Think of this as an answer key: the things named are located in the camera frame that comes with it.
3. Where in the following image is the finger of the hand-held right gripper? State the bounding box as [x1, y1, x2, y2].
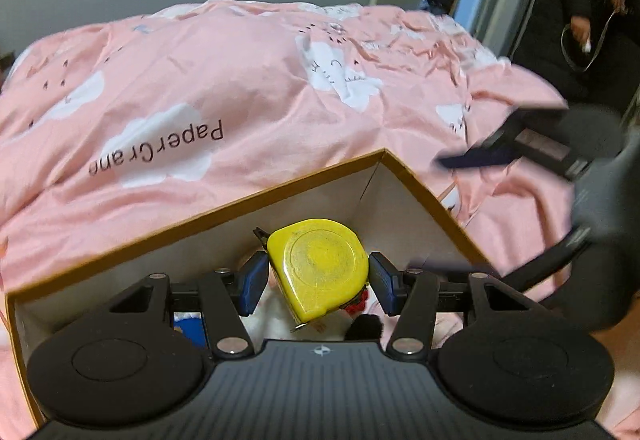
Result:
[437, 106, 576, 181]
[409, 226, 593, 293]

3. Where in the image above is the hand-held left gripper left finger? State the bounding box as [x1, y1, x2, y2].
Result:
[107, 250, 272, 359]

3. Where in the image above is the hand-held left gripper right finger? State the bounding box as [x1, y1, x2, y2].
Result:
[369, 251, 532, 359]

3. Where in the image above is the yellow tape measure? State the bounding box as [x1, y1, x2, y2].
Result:
[252, 219, 372, 334]

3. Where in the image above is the brown cardboard box white inside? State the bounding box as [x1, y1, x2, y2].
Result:
[5, 147, 507, 432]

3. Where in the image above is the small red item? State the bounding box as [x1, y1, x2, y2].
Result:
[346, 289, 372, 315]

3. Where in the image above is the black fuzzy item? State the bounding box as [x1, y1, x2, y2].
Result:
[345, 314, 384, 342]

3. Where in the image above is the blue item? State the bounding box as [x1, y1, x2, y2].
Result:
[172, 313, 209, 349]

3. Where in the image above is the pink cloud print blanket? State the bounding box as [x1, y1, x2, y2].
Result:
[0, 0, 640, 440]

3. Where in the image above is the thin dark strap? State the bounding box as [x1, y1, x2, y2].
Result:
[560, 6, 622, 74]

